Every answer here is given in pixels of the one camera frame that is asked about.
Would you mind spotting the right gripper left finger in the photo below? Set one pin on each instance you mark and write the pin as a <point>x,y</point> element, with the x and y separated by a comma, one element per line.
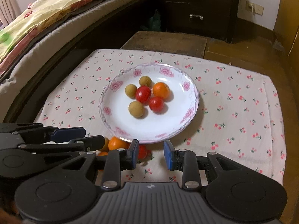
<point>117,161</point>

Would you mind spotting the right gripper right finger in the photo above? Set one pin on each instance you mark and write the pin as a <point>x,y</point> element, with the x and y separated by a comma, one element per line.
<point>185,161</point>

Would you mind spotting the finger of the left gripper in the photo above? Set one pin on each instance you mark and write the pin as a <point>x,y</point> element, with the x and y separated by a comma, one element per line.
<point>88,144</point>
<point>37,133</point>

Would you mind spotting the orange tangerine front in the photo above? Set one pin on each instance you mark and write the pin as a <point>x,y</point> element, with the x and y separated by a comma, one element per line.
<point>101,160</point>

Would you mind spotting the orange tangerine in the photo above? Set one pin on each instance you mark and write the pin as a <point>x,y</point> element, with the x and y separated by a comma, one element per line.
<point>161,90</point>
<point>116,143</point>
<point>101,160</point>

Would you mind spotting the red tomato front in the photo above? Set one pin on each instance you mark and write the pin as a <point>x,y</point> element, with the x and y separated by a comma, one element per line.
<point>142,152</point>

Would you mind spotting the red tomato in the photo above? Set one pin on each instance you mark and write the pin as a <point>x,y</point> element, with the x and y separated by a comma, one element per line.
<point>142,152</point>
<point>143,94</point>
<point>156,104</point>

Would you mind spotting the tan longan front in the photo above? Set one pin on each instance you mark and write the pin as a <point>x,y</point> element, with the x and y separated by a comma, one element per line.
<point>136,109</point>

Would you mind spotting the red tomato back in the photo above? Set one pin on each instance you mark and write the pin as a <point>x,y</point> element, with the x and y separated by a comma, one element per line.
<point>143,94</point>

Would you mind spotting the orange tangerine back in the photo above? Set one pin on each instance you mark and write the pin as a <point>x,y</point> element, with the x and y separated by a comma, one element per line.
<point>161,90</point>

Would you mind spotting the tan longan back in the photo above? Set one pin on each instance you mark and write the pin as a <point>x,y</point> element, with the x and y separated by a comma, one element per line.
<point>145,81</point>

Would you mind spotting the white floral plate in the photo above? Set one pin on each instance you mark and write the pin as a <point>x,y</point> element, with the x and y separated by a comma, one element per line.
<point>178,111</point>

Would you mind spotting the grey bed mattress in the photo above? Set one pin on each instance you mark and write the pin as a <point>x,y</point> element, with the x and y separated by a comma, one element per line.
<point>53,56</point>

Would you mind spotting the cherry print tablecloth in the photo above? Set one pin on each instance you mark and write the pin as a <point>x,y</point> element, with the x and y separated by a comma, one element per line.
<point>239,114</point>

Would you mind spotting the dark wooden stool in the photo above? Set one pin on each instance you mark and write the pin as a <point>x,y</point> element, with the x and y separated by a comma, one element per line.
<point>176,43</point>

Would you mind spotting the floral quilt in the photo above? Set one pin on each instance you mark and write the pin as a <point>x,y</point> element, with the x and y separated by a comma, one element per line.
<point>41,14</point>

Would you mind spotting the dark wooden nightstand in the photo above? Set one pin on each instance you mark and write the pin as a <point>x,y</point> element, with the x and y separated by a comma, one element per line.
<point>209,18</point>

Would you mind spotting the yellow wooden wardrobe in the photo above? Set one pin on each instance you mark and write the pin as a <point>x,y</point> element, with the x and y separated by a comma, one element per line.
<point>286,26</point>

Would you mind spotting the wall power outlet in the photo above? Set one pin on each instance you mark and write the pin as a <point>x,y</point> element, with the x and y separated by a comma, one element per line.
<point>254,8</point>

